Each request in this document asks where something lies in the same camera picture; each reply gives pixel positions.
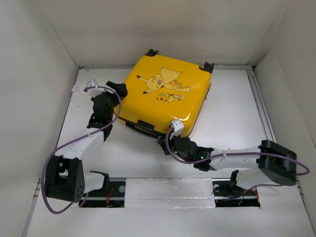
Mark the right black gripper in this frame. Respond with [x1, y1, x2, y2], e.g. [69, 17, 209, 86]
[157, 131, 193, 165]

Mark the yellow hard-shell suitcase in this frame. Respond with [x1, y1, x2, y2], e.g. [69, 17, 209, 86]
[115, 49, 214, 137]

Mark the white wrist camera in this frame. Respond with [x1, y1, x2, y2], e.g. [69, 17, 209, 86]
[170, 118, 184, 137]
[84, 79, 102, 97]

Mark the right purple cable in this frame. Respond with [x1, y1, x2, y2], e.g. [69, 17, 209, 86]
[164, 125, 311, 198]

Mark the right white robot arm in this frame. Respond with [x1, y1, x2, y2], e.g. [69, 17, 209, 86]
[158, 136, 297, 195]

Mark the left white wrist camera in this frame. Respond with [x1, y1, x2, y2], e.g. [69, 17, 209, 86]
[84, 79, 102, 97]

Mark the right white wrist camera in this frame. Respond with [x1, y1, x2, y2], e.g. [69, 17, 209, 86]
[170, 118, 184, 137]

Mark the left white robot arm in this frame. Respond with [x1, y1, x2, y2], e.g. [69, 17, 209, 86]
[42, 80, 128, 203]

